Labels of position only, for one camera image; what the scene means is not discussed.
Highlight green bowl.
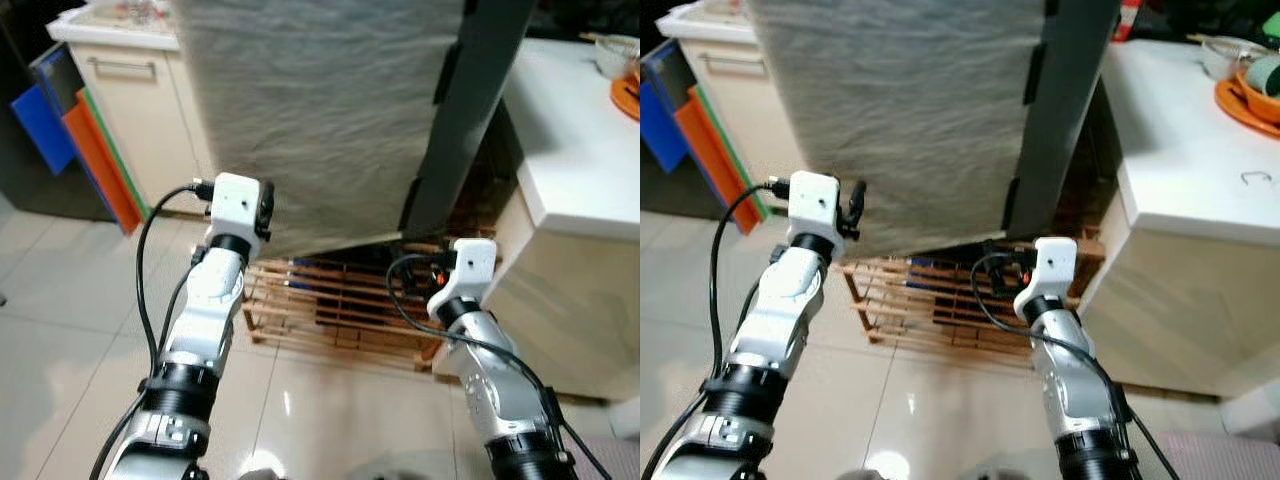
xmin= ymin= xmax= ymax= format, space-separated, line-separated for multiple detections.
xmin=1245 ymin=52 xmax=1280 ymax=98

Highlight white bowl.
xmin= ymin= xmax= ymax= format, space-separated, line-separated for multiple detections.
xmin=1200 ymin=35 xmax=1269 ymax=81
xmin=595 ymin=33 xmax=641 ymax=81

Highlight dark grey fridge door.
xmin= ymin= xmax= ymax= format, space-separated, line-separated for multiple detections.
xmin=745 ymin=0 xmax=1121 ymax=258
xmin=170 ymin=0 xmax=541 ymax=259

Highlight beige cabinet white counter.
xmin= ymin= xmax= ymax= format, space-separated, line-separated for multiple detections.
xmin=45 ymin=0 xmax=216 ymax=201
xmin=655 ymin=0 xmax=766 ymax=111

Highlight grey floor mat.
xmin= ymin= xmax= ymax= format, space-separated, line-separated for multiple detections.
xmin=1140 ymin=430 xmax=1280 ymax=480
xmin=570 ymin=435 xmax=641 ymax=480

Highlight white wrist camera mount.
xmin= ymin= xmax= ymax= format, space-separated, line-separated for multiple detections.
xmin=428 ymin=238 xmax=498 ymax=321
xmin=787 ymin=170 xmax=846 ymax=251
xmin=1013 ymin=237 xmax=1078 ymax=321
xmin=208 ymin=172 xmax=269 ymax=251

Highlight orange board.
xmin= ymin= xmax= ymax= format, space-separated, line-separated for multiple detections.
xmin=62 ymin=90 xmax=146 ymax=236
xmin=673 ymin=88 xmax=761 ymax=236

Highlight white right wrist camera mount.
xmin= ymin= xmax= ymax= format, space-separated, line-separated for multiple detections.
xmin=428 ymin=238 xmax=498 ymax=321
xmin=1013 ymin=237 xmax=1078 ymax=321

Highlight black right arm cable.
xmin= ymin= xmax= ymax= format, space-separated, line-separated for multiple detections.
xmin=385 ymin=253 xmax=616 ymax=480
xmin=970 ymin=250 xmax=1181 ymax=480

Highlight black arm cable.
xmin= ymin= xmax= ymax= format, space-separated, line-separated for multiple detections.
xmin=645 ymin=180 xmax=796 ymax=480
xmin=385 ymin=253 xmax=616 ymax=480
xmin=90 ymin=182 xmax=216 ymax=480
xmin=970 ymin=250 xmax=1181 ymax=480

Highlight orange plate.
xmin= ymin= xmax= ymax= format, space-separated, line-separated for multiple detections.
xmin=610 ymin=75 xmax=641 ymax=123
xmin=1215 ymin=70 xmax=1280 ymax=139

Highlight wooden bottle rack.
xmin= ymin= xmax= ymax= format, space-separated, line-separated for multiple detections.
xmin=243 ymin=235 xmax=521 ymax=373
xmin=840 ymin=225 xmax=1106 ymax=371

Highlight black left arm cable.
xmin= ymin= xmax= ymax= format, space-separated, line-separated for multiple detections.
xmin=90 ymin=182 xmax=216 ymax=480
xmin=645 ymin=180 xmax=796 ymax=480

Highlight white counter unit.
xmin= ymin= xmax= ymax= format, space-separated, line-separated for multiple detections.
xmin=430 ymin=38 xmax=641 ymax=403
xmin=1075 ymin=38 xmax=1280 ymax=401

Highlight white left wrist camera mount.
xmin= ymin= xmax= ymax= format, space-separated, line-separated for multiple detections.
xmin=208 ymin=172 xmax=269 ymax=251
xmin=787 ymin=170 xmax=846 ymax=251

